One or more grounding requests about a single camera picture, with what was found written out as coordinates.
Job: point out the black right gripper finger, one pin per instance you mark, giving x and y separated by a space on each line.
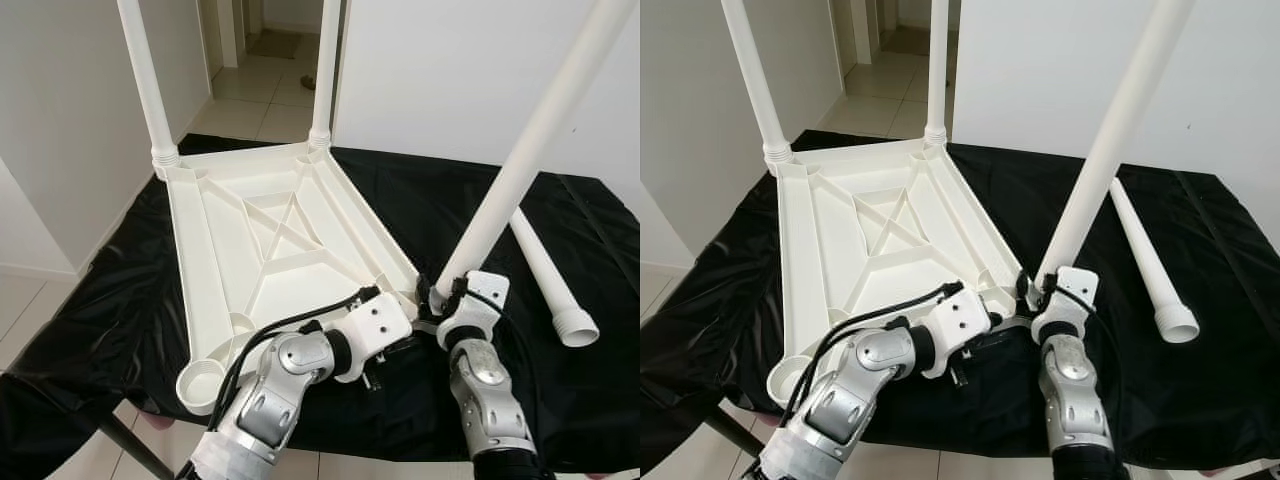
423 291
1023 287

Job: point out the white plastic table top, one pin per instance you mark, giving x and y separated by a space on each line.
860 250
250 250

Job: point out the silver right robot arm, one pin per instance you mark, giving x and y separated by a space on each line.
1070 390
485 390

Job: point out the black table cloth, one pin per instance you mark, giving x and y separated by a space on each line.
1200 380
100 300

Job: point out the black table leg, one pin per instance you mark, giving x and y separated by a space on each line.
735 430
130 440

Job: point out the brown door mat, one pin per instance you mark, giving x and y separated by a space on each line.
905 40
272 42

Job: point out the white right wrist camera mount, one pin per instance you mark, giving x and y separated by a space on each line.
485 295
1075 290

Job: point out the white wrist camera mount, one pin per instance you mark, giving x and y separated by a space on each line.
380 320
1075 290
485 295
960 315

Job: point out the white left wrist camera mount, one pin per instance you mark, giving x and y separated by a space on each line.
960 315
380 320

